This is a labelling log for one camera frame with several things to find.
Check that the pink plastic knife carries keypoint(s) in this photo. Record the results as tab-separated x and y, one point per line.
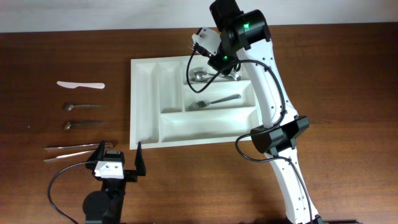
73	85

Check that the metal knife lower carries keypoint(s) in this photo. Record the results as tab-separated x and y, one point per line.
68	156

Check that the small metal teaspoon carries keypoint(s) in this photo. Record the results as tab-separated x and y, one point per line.
70	106
71	124

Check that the small metal teaspoon upper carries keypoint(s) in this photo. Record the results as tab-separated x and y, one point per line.
70	106

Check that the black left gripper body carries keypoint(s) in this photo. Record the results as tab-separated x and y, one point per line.
129	175

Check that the metal knife upper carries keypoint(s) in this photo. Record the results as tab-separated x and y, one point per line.
108	145

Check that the white plastic cutlery tray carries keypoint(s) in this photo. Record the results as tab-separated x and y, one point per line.
160	98

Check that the metal spoon in tray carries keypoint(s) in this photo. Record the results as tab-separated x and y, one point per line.
202	76

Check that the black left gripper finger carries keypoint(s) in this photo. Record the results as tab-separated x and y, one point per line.
139	161
98	154

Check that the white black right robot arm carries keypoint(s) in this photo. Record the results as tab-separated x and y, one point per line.
244	39

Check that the large metal spoon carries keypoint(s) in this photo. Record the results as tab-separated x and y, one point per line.
201	69

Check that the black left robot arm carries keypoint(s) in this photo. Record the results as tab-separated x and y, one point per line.
105	205

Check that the small metal teaspoon lower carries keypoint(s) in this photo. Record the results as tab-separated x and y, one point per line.
71	124

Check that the metal fork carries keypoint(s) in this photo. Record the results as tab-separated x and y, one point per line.
192	46
204	103

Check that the metal knife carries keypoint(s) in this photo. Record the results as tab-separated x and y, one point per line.
108	145
68	156

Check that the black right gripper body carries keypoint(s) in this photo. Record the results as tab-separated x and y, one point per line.
223	61

